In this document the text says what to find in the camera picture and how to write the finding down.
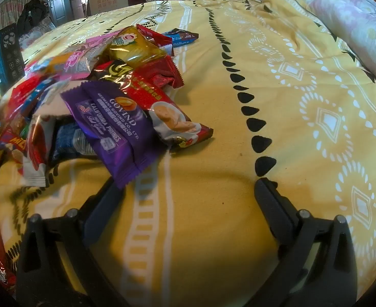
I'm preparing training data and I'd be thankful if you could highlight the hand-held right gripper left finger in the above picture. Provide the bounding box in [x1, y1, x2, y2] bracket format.
[15, 176, 134, 307]

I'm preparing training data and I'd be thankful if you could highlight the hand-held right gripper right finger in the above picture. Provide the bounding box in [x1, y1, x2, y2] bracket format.
[253, 177, 358, 307]

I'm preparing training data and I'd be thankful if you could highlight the pile of snack packets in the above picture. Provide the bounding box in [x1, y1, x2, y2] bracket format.
[0, 24, 214, 189]

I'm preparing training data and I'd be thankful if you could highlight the yellow patterned bedsheet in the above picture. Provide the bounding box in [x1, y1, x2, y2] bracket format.
[0, 0, 376, 307]

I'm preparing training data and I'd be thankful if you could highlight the black shaver box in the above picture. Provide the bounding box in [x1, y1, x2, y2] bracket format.
[0, 22, 25, 95]

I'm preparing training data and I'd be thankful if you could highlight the black jacket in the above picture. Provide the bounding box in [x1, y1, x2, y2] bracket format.
[17, 0, 49, 36]

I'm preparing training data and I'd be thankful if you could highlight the pink floral quilt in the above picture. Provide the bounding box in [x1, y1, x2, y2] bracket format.
[244, 0, 376, 95]

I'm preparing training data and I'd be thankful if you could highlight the plain cardboard box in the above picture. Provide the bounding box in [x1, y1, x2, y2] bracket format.
[89, 0, 129, 16]

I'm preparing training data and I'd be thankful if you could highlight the grey door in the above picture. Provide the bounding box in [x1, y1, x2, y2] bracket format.
[46, 0, 69, 28]

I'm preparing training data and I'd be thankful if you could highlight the pink floral arched cover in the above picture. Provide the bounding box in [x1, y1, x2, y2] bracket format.
[0, 0, 48, 39]

